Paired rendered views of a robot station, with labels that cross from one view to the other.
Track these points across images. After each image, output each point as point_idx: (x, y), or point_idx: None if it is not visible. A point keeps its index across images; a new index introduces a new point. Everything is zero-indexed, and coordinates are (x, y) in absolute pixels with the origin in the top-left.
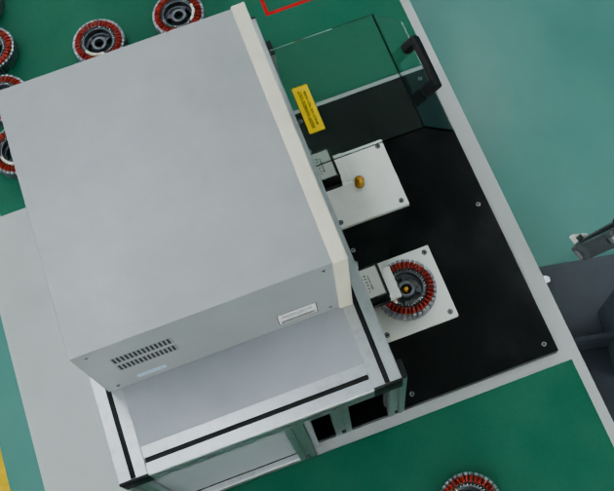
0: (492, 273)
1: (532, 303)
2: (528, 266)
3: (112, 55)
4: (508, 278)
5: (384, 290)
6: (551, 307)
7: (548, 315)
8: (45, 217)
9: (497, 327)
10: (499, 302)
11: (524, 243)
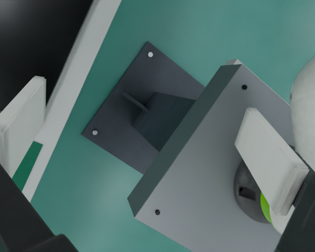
0: (48, 14)
1: (55, 74)
2: (91, 42)
3: None
4: (57, 33)
5: None
6: (72, 91)
7: (62, 94)
8: None
9: None
10: (26, 44)
11: (109, 20)
